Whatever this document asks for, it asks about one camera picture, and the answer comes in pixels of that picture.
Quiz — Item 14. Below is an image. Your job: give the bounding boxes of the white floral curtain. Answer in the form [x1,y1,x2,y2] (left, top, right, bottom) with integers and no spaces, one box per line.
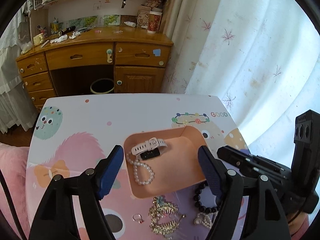
[162,0,319,166]

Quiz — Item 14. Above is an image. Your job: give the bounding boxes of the wooden desk with drawers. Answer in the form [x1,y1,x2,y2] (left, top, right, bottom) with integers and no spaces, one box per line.
[16,27,174,110]

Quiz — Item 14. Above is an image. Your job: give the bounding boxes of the red patterned paper cup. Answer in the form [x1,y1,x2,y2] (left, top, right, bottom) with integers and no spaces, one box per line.
[147,11,162,34]

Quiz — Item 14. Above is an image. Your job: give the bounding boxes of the blue flower hair clip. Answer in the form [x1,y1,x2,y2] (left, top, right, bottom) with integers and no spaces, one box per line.
[152,196,165,206]

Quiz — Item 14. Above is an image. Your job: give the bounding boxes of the black bead bracelet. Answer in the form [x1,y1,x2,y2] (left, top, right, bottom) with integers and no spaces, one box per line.
[192,181,221,214]

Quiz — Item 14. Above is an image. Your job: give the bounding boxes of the gold rhinestone hair comb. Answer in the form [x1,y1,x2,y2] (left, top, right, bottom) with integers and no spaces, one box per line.
[148,201,187,239]

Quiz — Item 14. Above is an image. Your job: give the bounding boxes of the round waste basket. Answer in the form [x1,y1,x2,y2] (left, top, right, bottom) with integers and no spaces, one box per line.
[90,78,114,94]

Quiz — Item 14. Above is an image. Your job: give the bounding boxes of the white pearl bracelet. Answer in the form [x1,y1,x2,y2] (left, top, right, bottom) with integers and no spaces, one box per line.
[125,151,155,186]

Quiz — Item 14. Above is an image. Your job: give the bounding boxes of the white tube on desk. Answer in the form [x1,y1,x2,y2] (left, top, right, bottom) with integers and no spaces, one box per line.
[124,21,136,28]

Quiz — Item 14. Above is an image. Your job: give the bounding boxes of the pearl pendant necklace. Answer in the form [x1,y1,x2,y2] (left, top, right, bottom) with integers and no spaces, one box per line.
[194,211,219,229]

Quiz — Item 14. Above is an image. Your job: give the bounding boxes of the silver ring red stone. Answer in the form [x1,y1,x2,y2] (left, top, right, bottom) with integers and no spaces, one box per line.
[132,213,144,224]

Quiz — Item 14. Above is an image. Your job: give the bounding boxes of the black cable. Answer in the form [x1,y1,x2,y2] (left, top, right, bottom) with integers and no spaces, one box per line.
[0,169,27,240]

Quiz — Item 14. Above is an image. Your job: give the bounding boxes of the white lace covered furniture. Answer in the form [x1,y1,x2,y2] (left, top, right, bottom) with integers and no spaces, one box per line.
[1,4,37,134]

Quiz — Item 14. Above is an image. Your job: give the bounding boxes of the pink open tray box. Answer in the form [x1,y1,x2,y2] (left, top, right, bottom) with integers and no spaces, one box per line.
[123,126,206,199]

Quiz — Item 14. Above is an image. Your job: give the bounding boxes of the hanging keys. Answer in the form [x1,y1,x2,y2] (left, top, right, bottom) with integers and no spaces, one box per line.
[121,0,126,9]

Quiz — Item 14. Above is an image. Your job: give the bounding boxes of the white strap smartwatch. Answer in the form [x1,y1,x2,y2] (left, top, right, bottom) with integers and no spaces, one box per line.
[131,137,167,160]

